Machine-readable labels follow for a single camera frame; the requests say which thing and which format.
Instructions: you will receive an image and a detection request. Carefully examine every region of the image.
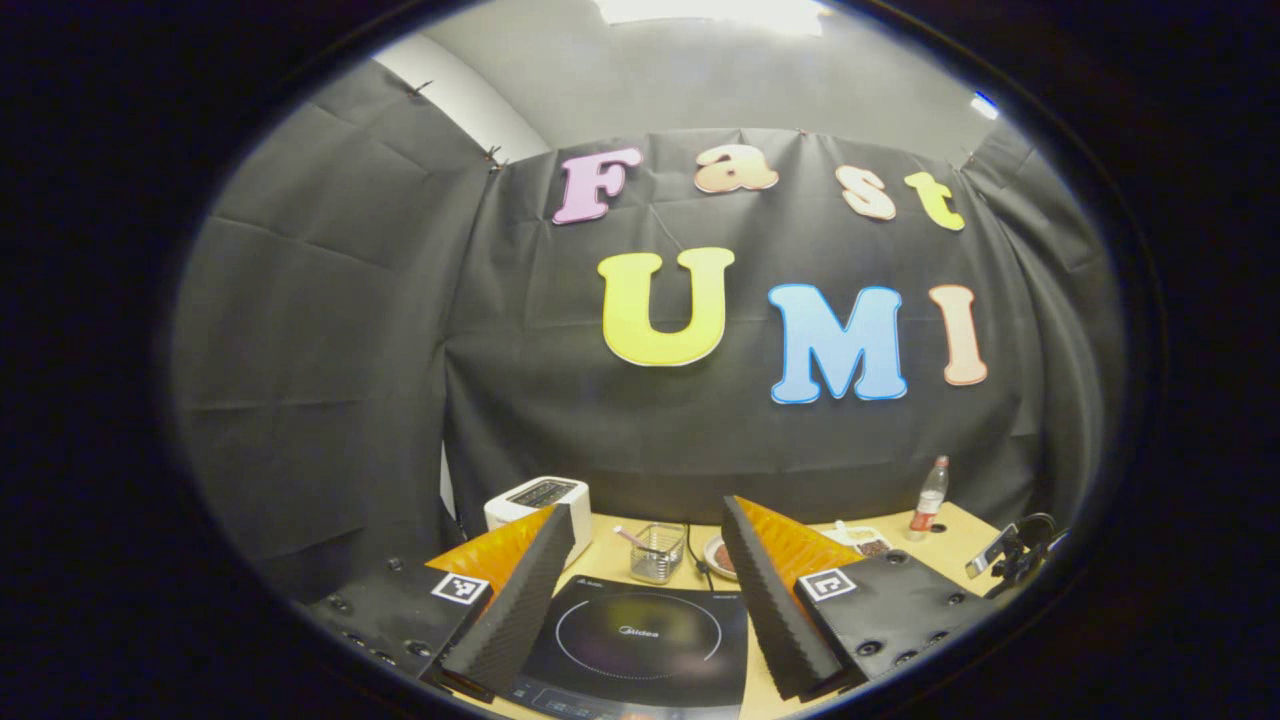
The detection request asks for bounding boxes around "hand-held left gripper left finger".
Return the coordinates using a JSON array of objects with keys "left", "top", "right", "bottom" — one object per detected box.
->
[{"left": 300, "top": 503, "right": 576, "bottom": 701}]

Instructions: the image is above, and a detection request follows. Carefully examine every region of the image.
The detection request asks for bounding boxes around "black phone holder stand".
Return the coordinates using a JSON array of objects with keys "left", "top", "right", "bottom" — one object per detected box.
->
[{"left": 965, "top": 513, "right": 1067, "bottom": 599}]

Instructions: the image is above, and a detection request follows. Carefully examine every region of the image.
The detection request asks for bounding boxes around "wire mesh basket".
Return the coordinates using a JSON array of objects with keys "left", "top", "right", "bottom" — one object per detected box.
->
[{"left": 630, "top": 522, "right": 688, "bottom": 585}]

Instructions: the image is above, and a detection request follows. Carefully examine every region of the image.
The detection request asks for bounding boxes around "white toaster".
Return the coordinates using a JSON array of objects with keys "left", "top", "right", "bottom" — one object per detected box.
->
[{"left": 484, "top": 477, "right": 593, "bottom": 569}]

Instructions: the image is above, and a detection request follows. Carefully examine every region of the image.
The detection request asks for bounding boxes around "black power cable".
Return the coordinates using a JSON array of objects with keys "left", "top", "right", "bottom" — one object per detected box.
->
[{"left": 686, "top": 525, "right": 716, "bottom": 591}]

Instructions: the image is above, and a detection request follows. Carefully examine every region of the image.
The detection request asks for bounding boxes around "black induction cooktop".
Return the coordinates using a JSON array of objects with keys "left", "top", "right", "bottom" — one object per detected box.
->
[{"left": 505, "top": 575, "right": 750, "bottom": 719}]

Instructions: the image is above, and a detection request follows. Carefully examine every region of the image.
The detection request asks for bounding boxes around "white divided bean tray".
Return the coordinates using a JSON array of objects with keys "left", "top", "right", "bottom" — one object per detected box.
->
[{"left": 822, "top": 520, "right": 893, "bottom": 559}]

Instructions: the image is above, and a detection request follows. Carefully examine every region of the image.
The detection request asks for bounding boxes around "plastic bottle with red label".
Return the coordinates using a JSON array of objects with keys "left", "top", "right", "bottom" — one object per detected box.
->
[{"left": 907, "top": 455, "right": 951, "bottom": 542}]

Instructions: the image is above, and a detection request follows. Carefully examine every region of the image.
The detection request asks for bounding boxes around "black backdrop cloth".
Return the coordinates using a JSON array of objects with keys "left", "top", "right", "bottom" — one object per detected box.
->
[{"left": 170, "top": 55, "right": 1126, "bottom": 601}]

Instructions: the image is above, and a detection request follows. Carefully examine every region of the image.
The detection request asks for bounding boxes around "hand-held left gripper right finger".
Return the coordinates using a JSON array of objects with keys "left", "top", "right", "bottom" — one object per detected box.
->
[{"left": 720, "top": 495, "right": 1011, "bottom": 701}]

